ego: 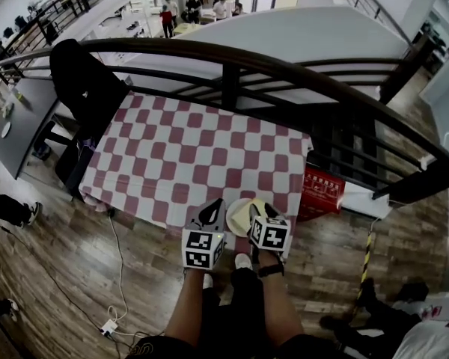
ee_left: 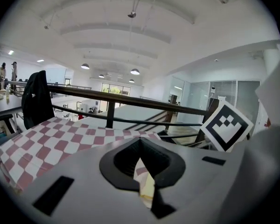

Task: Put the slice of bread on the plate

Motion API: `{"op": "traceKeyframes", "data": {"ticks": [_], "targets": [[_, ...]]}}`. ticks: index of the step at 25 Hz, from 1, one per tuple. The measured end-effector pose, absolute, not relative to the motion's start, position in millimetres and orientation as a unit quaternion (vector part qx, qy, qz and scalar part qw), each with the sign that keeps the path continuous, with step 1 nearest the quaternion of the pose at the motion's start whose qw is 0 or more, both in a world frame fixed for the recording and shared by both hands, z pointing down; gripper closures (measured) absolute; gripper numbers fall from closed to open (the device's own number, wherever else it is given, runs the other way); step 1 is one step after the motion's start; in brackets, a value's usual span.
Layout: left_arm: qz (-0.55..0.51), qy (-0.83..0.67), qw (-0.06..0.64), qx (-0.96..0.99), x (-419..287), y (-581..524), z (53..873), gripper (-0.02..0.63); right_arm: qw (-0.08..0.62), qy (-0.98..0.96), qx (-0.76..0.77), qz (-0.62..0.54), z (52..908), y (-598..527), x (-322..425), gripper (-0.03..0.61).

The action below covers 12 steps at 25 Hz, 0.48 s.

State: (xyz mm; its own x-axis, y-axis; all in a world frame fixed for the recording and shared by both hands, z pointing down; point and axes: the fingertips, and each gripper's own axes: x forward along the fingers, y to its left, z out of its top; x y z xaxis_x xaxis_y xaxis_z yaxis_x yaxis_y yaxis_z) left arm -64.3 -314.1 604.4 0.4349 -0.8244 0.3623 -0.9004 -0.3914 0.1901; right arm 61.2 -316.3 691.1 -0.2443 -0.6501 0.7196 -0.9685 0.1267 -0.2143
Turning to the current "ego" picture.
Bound red printed box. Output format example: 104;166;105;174
297;166;346;222

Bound yellow black striped pole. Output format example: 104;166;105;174
353;232;373;313

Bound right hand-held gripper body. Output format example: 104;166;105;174
248;209;292;258

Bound black cable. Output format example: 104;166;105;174
0;218;106;332

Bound grey desk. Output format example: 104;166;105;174
0;76;61;180

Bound pink checked tablecloth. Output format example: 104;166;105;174
78;91;314;254

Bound black jacket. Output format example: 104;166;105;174
49;38;130;145

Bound white power strip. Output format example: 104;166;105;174
100;319;120;337

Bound person's right forearm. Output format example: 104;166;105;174
252;251;305;347

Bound person's white shoe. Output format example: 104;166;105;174
234;252;254;271

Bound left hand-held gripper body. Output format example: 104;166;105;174
181;202;227;271

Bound white round plate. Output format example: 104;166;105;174
225;197;265;238

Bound white box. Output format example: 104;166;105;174
340;181;394;220

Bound white cable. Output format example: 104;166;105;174
107;211;130;323

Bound dark curved metal railing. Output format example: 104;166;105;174
0;37;449;206

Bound person's black trousers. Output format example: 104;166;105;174
201;267;271;359

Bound black wristwatch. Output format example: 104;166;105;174
257;262;285;278

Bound person's left forearm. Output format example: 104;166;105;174
164;267;215;349

